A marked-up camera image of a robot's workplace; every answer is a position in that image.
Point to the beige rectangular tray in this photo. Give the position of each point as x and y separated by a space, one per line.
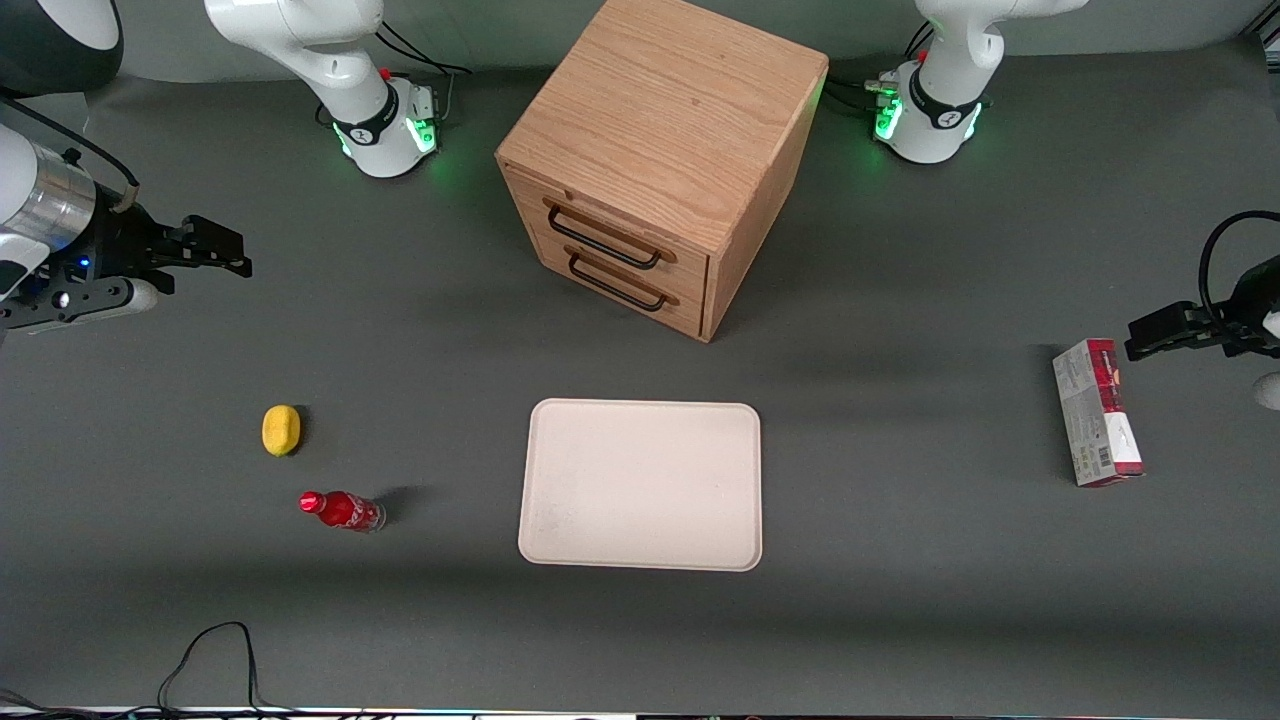
640 485

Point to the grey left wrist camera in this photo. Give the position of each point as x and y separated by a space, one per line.
1270 390

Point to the yellow lemon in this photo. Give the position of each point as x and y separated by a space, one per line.
281 431

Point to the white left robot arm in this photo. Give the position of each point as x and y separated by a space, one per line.
945 100

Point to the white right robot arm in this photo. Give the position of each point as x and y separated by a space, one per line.
335 60

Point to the grey and red carton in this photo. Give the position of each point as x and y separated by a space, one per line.
1095 420

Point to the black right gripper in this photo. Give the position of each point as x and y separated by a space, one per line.
118 243

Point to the wooden drawer cabinet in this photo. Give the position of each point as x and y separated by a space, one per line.
670 110

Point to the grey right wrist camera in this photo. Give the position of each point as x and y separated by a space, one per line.
85 303

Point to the wooden drawer front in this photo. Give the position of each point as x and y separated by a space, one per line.
625 225
640 305

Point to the red coke bottle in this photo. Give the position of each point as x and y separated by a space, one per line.
345 511

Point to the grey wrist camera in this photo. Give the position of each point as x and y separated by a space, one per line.
85 303
1270 390

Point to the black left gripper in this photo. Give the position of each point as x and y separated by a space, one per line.
1252 302

